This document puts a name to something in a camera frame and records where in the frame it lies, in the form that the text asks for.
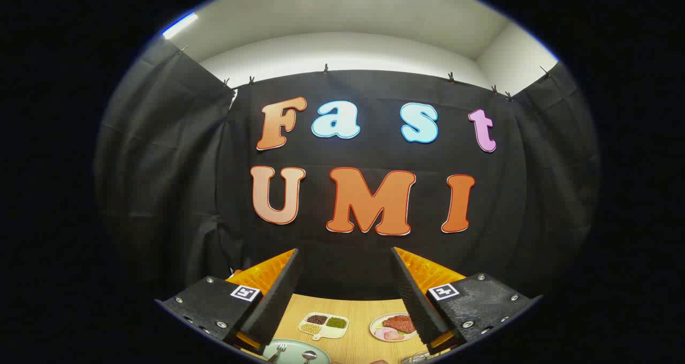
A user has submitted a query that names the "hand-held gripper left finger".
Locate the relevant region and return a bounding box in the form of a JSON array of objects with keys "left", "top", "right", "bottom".
[{"left": 155, "top": 248, "right": 300, "bottom": 355}]

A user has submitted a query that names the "brown steak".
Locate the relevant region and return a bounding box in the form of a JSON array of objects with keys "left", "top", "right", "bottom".
[{"left": 382, "top": 315, "right": 416, "bottom": 333}]

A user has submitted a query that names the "black backdrop cloth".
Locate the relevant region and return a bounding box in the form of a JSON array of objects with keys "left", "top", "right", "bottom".
[{"left": 94, "top": 35, "right": 603, "bottom": 311}]

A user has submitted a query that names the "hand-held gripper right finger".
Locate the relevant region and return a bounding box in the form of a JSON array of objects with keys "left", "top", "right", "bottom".
[{"left": 390, "top": 246, "right": 544, "bottom": 357}]

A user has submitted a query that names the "ceiling strip light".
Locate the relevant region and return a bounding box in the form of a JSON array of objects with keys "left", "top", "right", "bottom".
[{"left": 162, "top": 12, "right": 199, "bottom": 40}]

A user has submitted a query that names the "beige round plate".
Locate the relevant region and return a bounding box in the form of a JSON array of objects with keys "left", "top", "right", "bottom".
[{"left": 369, "top": 313, "right": 419, "bottom": 343}]

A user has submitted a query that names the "pale green round plate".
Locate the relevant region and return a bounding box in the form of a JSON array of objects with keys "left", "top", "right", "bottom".
[{"left": 262, "top": 339, "right": 331, "bottom": 364}]

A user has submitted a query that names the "white divided dish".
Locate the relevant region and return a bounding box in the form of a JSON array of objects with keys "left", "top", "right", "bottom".
[{"left": 298, "top": 312, "right": 349, "bottom": 341}]

